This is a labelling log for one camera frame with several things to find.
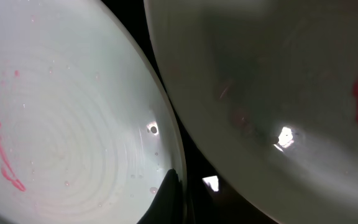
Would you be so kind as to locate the light green plate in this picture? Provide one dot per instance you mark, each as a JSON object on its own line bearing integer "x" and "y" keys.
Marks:
{"x": 87, "y": 133}

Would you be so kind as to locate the yellow plate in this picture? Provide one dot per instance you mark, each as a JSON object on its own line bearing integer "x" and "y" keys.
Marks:
{"x": 268, "y": 91}

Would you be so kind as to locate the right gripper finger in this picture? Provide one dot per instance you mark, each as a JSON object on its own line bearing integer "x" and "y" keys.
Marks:
{"x": 168, "y": 205}

